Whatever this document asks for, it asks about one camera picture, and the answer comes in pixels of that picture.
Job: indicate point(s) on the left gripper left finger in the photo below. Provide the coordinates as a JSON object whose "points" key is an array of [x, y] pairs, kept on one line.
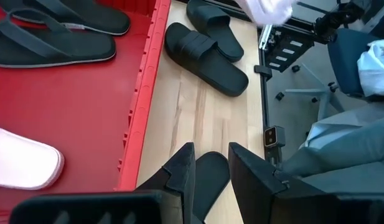
{"points": [[179, 193]]}

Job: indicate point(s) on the black table frame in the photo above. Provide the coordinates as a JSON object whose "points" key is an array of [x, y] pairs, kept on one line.
{"points": [[265, 102]]}

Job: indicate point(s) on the pale cloth bundle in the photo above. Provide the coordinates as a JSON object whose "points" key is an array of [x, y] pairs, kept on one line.
{"points": [[375, 68]]}

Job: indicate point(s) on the small black table-level camera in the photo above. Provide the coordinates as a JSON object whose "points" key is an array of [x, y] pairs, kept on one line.
{"points": [[274, 137]]}

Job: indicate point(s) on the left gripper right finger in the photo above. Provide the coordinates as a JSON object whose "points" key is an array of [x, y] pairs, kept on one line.
{"points": [[257, 193]]}

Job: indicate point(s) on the black flip-flop white stripe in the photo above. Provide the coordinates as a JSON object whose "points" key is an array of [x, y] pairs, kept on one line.
{"points": [[86, 49], [101, 21]]}

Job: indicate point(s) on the person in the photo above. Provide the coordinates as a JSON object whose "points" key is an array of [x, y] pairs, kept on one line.
{"points": [[350, 146]]}

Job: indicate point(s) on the blue office chair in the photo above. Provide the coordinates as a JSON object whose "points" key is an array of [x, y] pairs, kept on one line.
{"points": [[344, 56]]}

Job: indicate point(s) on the white foam slide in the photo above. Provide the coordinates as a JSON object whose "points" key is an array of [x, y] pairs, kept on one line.
{"points": [[266, 11], [20, 158]]}

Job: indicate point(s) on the red plastic bin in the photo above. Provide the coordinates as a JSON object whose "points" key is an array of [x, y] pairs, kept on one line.
{"points": [[70, 99]]}

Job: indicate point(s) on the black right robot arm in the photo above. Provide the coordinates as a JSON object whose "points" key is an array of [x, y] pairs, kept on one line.
{"points": [[335, 21]]}

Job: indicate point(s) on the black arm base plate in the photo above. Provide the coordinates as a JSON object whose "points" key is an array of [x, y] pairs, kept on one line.
{"points": [[285, 53]]}

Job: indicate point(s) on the silver aluminium extrusion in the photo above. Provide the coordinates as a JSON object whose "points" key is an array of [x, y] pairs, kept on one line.
{"points": [[265, 37]]}

